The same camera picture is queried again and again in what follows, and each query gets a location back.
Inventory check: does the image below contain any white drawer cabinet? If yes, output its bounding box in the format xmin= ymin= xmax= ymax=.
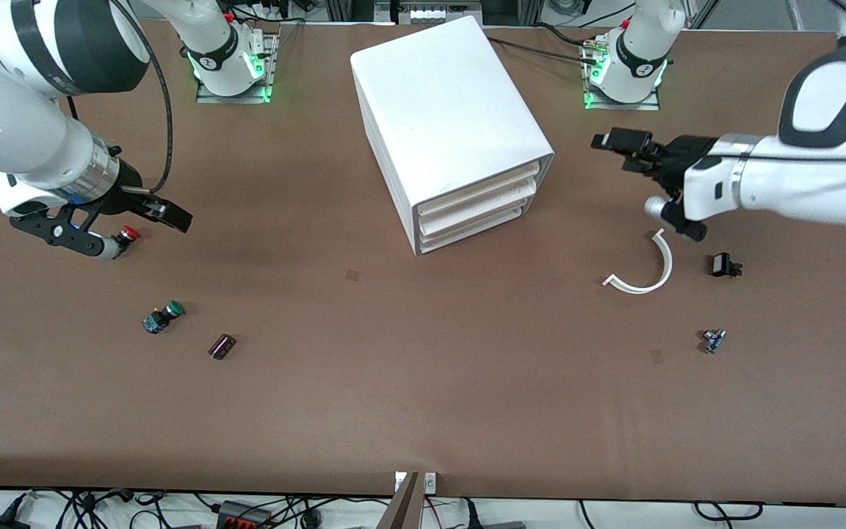
xmin=350 ymin=15 xmax=556 ymax=256

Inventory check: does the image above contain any white curved plastic clip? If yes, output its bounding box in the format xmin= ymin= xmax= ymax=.
xmin=602 ymin=228 xmax=674 ymax=295

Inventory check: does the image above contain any black power strip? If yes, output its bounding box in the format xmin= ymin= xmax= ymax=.
xmin=216 ymin=500 xmax=273 ymax=529

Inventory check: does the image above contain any grey control box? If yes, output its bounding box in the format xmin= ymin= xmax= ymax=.
xmin=374 ymin=0 xmax=484 ymax=24

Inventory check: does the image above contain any green mushroom push button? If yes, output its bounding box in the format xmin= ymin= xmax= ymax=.
xmin=142 ymin=300 xmax=186 ymax=336

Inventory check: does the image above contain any black cable on table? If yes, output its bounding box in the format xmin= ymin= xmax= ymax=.
xmin=488 ymin=22 xmax=601 ymax=65

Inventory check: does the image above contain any white plastic drawer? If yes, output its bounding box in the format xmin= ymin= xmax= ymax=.
xmin=420 ymin=204 xmax=525 ymax=252
xmin=418 ymin=180 xmax=540 ymax=236
xmin=416 ymin=163 xmax=543 ymax=220

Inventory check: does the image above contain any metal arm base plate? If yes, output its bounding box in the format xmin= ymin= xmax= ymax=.
xmin=582 ymin=40 xmax=661 ymax=112
xmin=195 ymin=31 xmax=281 ymax=104

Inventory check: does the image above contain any black floor cable loop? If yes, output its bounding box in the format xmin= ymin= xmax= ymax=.
xmin=693 ymin=501 xmax=764 ymax=522

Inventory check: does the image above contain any brown wooden strut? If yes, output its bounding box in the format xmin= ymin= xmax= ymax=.
xmin=377 ymin=472 xmax=424 ymax=529

